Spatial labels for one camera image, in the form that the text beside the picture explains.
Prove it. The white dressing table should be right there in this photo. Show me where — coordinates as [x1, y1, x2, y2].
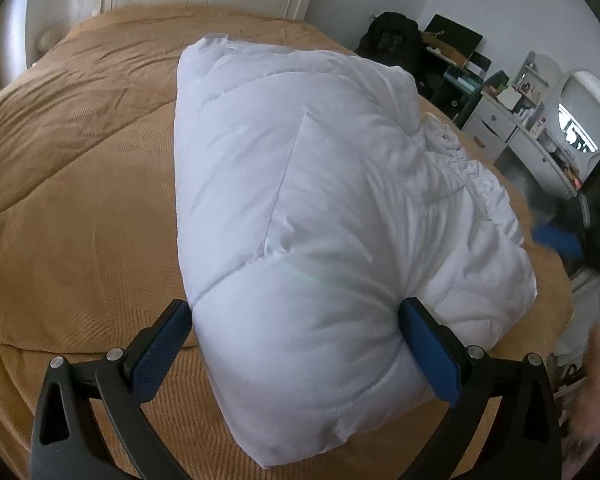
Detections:
[461, 91, 581, 200]

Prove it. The black side table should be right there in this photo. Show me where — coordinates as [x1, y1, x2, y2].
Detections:
[431, 52, 494, 130]

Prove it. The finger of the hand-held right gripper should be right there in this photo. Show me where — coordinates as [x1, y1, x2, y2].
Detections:
[532, 224, 584, 262]

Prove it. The white puffer jacket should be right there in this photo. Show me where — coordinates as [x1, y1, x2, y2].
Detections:
[172, 35, 538, 471]

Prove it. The black open box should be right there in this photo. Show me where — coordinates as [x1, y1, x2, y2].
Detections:
[421, 14, 484, 69]

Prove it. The brown bed blanket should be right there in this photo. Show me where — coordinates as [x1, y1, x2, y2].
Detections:
[0, 4, 576, 480]

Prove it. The black clothes pile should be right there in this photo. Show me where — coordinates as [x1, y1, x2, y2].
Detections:
[355, 10, 447, 102]

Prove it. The arched white cosmetics shelf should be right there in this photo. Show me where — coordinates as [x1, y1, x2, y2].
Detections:
[509, 50, 564, 137]

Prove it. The person's right hand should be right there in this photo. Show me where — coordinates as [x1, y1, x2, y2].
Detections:
[572, 317, 600, 458]

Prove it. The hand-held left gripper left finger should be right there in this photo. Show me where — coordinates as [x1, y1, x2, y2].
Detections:
[30, 299, 193, 480]

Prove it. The arched vanity mirror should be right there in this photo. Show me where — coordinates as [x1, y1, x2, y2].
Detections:
[549, 67, 600, 187]

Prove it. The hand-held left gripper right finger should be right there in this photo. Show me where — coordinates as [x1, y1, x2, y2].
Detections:
[397, 296, 563, 480]

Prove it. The pale window curtain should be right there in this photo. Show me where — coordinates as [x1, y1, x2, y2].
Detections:
[0, 7, 33, 106]

